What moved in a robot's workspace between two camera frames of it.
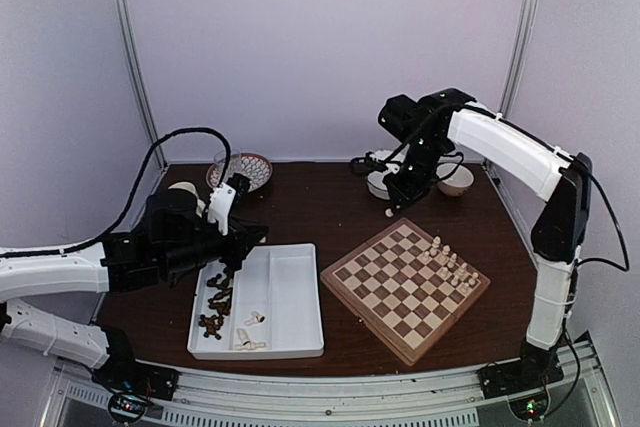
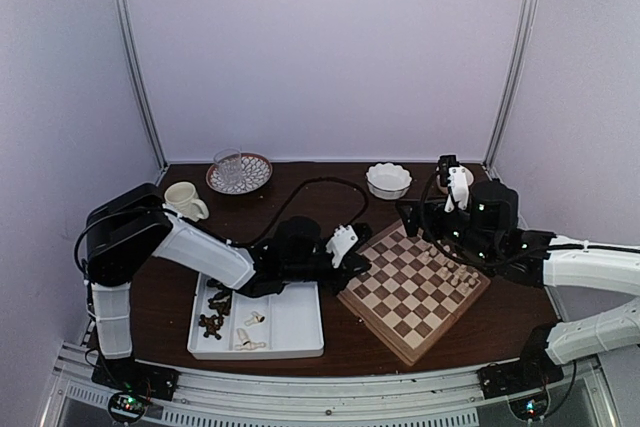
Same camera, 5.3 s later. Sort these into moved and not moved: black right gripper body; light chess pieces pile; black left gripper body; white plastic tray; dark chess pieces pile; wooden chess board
Moved: black right gripper body; black left gripper body
Not moved: white plastic tray; dark chess pieces pile; wooden chess board; light chess pieces pile
